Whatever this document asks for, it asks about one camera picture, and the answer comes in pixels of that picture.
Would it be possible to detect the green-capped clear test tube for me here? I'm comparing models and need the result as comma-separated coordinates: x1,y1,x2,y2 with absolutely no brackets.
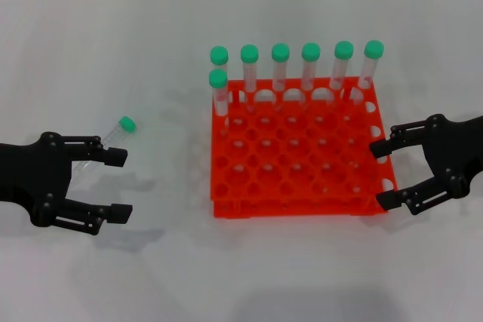
356,39,385,104
271,43,291,110
240,44,260,112
208,68,230,138
73,115,137,182
328,40,355,106
301,42,321,106
210,45,230,81

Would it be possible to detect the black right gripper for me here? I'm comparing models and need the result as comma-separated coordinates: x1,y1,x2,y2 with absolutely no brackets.
368,113,483,215

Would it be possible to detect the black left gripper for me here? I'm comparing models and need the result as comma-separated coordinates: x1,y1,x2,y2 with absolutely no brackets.
0,131,134,238

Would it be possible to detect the orange plastic test tube rack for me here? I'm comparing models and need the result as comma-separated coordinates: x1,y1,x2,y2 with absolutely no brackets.
209,76,400,220

